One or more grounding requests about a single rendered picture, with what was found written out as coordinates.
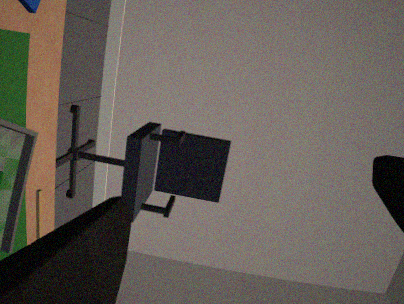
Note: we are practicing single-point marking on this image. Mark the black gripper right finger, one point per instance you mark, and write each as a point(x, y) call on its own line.
point(388, 180)

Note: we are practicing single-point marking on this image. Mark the green putting mat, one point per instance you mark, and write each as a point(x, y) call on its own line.
point(14, 59)

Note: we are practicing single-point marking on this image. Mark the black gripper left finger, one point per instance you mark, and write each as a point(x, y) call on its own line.
point(81, 262)

